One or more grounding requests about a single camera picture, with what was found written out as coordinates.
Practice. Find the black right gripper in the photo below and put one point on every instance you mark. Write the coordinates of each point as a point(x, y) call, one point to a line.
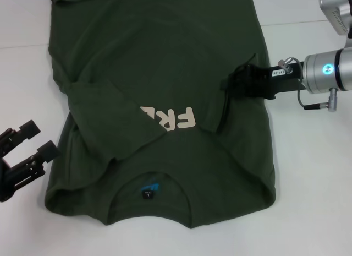
point(275, 81)

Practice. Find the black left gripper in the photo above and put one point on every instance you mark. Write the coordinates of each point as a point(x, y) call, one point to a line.
point(5, 181)

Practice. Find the dark green FREE t-shirt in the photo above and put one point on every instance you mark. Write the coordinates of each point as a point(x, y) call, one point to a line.
point(165, 60)

